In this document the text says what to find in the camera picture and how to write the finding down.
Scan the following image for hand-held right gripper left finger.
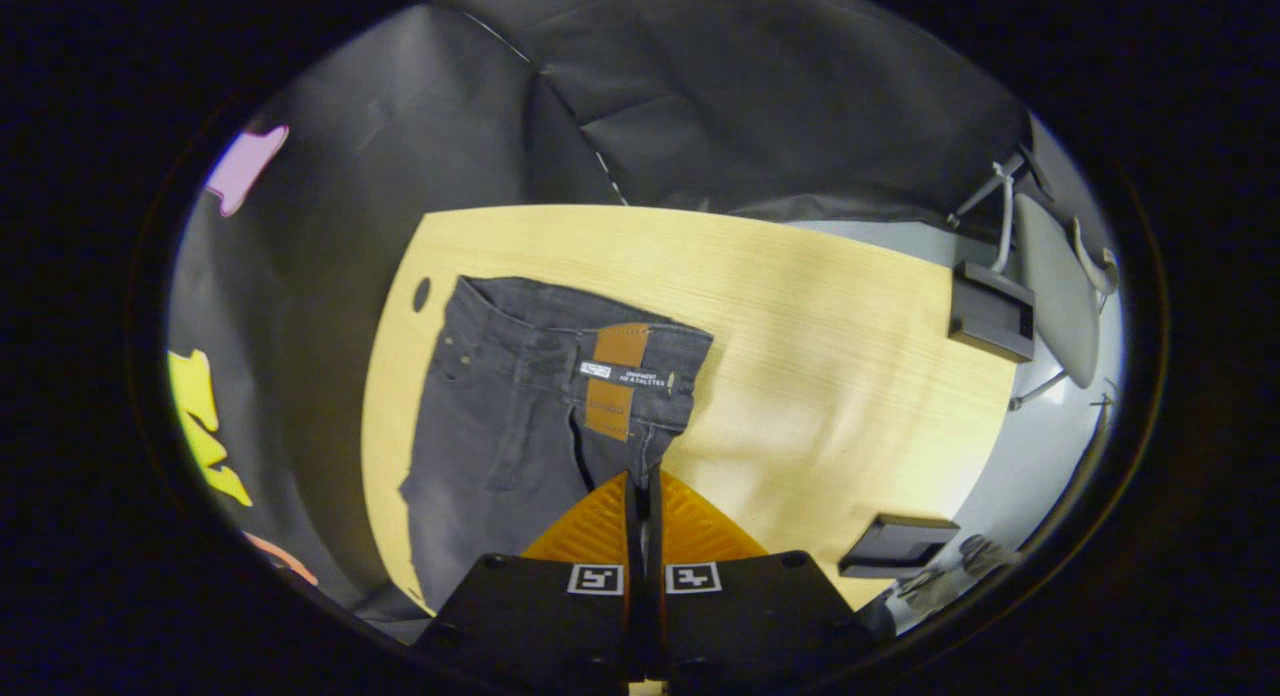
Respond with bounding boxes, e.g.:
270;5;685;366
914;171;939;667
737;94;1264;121
415;471;635;696

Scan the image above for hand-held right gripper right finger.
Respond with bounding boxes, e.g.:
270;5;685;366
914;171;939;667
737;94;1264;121
646;466;873;696

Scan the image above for dark grey jeans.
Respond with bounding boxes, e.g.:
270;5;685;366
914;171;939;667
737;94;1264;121
400;276;715;613

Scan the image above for flat black box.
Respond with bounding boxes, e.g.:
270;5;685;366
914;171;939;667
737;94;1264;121
837;513;962;580

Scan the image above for black rectangular box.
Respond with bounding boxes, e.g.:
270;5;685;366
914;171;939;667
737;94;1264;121
947;260;1037;365

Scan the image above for grey office chair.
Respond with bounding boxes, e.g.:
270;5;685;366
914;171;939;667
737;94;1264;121
948;146;1121;413

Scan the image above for black backdrop cloth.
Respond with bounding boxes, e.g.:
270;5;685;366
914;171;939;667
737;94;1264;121
165;0;1031;617

